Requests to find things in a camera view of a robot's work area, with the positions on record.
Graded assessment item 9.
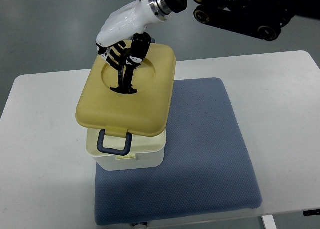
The white storage box base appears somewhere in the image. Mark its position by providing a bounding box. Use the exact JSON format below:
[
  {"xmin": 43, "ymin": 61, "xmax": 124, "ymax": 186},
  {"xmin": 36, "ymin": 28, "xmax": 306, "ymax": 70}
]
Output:
[{"xmin": 86, "ymin": 128, "xmax": 167, "ymax": 171}]

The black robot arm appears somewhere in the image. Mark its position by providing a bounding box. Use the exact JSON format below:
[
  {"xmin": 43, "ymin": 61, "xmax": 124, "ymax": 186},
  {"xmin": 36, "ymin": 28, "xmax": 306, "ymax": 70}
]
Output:
[{"xmin": 127, "ymin": 0, "xmax": 320, "ymax": 41}]

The white table leg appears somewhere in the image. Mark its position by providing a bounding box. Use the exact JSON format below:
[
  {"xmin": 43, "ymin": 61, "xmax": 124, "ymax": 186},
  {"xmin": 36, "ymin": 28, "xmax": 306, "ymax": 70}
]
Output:
[{"xmin": 261, "ymin": 215, "xmax": 277, "ymax": 229}]

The blue front latch handle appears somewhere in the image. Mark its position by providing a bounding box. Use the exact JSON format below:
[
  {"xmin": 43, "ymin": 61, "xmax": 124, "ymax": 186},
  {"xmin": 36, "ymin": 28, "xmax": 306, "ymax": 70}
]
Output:
[{"xmin": 96, "ymin": 129, "xmax": 133, "ymax": 156}]

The dark label under mat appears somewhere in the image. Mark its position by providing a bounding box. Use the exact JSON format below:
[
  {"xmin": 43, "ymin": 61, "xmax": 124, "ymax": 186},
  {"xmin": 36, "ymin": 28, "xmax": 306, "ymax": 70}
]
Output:
[{"xmin": 131, "ymin": 222, "xmax": 148, "ymax": 229}]

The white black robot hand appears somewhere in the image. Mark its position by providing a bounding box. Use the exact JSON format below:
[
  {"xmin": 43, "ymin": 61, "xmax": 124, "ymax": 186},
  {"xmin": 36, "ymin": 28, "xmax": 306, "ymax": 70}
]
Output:
[{"xmin": 95, "ymin": 0, "xmax": 173, "ymax": 72}]

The yellow storage box lid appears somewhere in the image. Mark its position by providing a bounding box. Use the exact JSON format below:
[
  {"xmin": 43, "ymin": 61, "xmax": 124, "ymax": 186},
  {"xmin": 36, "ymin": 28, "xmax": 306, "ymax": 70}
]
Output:
[{"xmin": 75, "ymin": 43, "xmax": 176, "ymax": 138}]

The blue padded mat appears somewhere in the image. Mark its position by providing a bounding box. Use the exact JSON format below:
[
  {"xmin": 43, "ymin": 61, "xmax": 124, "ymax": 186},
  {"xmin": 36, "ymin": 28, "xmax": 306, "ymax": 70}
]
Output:
[{"xmin": 95, "ymin": 78, "xmax": 263, "ymax": 226}]

